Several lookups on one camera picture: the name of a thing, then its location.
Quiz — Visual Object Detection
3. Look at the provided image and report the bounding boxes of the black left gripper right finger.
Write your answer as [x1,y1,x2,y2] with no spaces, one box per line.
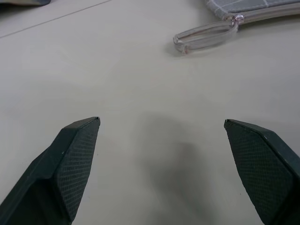
[224,119,300,225]

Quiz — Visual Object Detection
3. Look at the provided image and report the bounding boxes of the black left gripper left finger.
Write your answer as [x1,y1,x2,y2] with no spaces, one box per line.
[0,116,101,225]

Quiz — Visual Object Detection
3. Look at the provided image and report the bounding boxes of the grey checked fabric pouch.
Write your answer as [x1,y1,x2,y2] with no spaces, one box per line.
[173,0,300,56]

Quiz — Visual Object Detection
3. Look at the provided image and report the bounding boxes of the flat olive speckled cloth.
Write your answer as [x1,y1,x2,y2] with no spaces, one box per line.
[0,0,51,7]

